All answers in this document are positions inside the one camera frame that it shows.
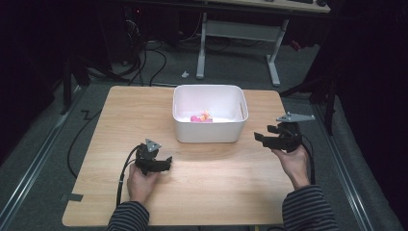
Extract metal floor rail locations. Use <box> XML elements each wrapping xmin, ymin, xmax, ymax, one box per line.
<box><xmin>312</xmin><ymin>105</ymin><xmax>375</xmax><ymax>231</ymax></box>
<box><xmin>0</xmin><ymin>86</ymin><xmax>85</xmax><ymax>227</ymax></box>

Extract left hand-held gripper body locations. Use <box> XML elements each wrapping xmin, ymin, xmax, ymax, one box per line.
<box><xmin>134</xmin><ymin>138</ymin><xmax>163</xmax><ymax>176</ymax></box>

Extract grey tape strip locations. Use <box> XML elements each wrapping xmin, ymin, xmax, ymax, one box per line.
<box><xmin>60</xmin><ymin>192</ymin><xmax>85</xmax><ymax>203</ymax></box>

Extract person's left hand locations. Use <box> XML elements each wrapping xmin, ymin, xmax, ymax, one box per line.
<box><xmin>126</xmin><ymin>163</ymin><xmax>161</xmax><ymax>205</ymax></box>

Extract black floor cable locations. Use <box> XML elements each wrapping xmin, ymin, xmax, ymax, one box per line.
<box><xmin>66</xmin><ymin>109</ymin><xmax>103</xmax><ymax>179</ymax></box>

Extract black stand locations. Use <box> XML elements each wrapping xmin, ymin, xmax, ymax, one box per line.
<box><xmin>278</xmin><ymin>71</ymin><xmax>339</xmax><ymax>137</ymax></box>
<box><xmin>59</xmin><ymin>56</ymin><xmax>92</xmax><ymax>116</ymax></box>

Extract desk with white legs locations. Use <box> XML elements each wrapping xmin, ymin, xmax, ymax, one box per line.
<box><xmin>195</xmin><ymin>0</ymin><xmax>332</xmax><ymax>88</ymax></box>

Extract bundle of black cables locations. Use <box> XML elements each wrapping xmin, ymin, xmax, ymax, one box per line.
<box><xmin>110</xmin><ymin>6</ymin><xmax>168</xmax><ymax>87</ymax></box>

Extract pink bone toy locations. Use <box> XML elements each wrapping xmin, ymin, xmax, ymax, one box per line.
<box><xmin>190</xmin><ymin>114</ymin><xmax>214</xmax><ymax>124</ymax></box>

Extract hand-held gripper black cable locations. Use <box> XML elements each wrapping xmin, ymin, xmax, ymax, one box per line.
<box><xmin>298</xmin><ymin>134</ymin><xmax>318</xmax><ymax>186</ymax></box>
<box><xmin>115</xmin><ymin>144</ymin><xmax>142</xmax><ymax>207</ymax></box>

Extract right hand-held gripper black cable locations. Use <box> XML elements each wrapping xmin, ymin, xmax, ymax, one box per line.
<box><xmin>298</xmin><ymin>134</ymin><xmax>318</xmax><ymax>186</ymax></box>

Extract left hand-held gripper black cable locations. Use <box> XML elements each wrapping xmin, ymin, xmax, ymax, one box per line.
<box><xmin>115</xmin><ymin>144</ymin><xmax>142</xmax><ymax>207</ymax></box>

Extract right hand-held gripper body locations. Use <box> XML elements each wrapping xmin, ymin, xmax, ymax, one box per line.
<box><xmin>275</xmin><ymin>112</ymin><xmax>317</xmax><ymax>154</ymax></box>

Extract person's right hand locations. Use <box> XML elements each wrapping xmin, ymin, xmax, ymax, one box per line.
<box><xmin>271</xmin><ymin>144</ymin><xmax>312</xmax><ymax>191</ymax></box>

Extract white plastic bin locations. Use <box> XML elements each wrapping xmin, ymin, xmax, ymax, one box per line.
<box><xmin>172</xmin><ymin>84</ymin><xmax>250</xmax><ymax>144</ymax></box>

